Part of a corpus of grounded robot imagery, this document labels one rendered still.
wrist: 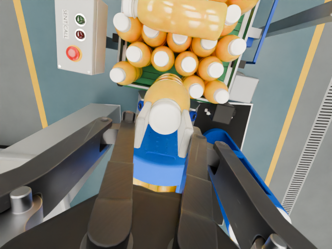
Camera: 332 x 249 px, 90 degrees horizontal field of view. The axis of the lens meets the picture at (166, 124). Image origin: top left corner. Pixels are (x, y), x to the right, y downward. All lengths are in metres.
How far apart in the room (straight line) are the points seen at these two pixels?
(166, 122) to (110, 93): 1.54
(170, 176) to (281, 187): 2.09
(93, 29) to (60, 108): 1.53
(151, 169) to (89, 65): 0.34
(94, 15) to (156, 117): 0.40
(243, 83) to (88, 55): 0.60
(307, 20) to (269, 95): 1.22
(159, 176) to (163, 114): 0.29
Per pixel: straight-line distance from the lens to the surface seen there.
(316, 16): 0.67
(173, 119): 0.19
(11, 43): 2.16
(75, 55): 0.55
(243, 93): 0.81
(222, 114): 0.65
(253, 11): 0.68
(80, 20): 0.54
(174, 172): 0.46
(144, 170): 0.46
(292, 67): 1.91
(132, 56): 0.48
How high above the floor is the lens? 1.59
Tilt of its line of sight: 69 degrees down
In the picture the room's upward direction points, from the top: 174 degrees counter-clockwise
